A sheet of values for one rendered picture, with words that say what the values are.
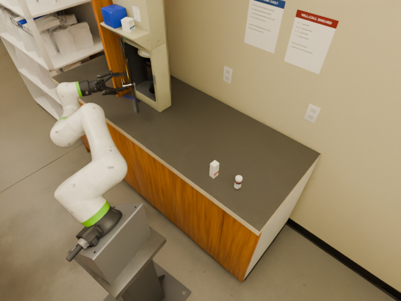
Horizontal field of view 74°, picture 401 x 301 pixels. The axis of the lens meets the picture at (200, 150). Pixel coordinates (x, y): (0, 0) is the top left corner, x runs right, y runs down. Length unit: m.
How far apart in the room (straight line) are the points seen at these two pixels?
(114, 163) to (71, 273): 1.54
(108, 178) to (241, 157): 0.87
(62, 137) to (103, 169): 0.43
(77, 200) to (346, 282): 2.06
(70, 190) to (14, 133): 2.73
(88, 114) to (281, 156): 1.12
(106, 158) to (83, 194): 0.16
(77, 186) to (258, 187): 0.92
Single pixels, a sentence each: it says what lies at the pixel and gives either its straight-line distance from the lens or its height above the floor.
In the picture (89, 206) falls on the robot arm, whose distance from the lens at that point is 1.12.
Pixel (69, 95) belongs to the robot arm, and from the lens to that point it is 1.82.
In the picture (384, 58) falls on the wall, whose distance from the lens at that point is 1.50.
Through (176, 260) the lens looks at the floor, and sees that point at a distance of 2.31.
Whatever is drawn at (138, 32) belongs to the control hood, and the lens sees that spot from 1.68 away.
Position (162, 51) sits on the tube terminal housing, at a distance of 1.77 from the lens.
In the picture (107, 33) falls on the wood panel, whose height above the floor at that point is 1.41.
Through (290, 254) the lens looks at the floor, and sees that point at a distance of 2.44.
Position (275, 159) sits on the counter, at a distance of 1.69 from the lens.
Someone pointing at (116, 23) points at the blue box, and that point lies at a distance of 1.75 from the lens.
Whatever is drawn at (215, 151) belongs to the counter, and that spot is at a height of 0.94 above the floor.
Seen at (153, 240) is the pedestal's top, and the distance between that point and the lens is 1.35.
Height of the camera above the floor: 2.16
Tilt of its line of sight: 47 degrees down
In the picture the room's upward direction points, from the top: 1 degrees clockwise
